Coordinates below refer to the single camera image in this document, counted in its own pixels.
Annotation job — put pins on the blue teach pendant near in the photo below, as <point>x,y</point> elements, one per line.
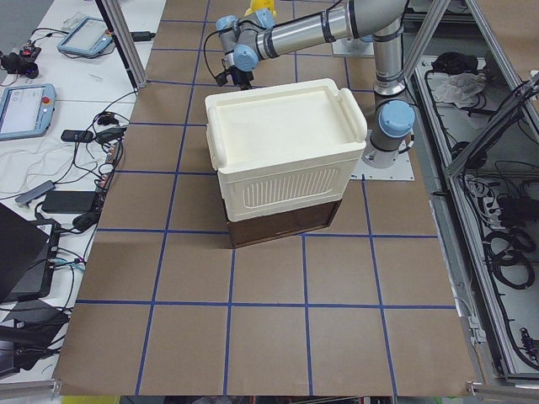
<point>26,111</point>

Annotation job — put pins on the blue teach pendant far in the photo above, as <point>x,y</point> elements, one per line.
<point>89,39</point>

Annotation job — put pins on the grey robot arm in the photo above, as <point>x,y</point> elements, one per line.
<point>254,37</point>

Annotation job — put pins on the yellow plush dinosaur toy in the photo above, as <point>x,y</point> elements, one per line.
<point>256,5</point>

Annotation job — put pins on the aluminium frame post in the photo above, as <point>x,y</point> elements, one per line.
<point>114,19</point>

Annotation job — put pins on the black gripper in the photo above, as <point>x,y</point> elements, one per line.
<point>241,77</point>

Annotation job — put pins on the crumpled white cloth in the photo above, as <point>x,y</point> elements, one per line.
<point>462,90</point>

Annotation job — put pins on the blue teach pendant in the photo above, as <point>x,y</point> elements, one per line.
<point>26,111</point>
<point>89,39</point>

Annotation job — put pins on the black power adapter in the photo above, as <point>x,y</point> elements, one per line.
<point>68,202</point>

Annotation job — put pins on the black laptop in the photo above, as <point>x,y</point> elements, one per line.
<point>28,249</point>

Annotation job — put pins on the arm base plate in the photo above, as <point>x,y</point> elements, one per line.
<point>383,166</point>

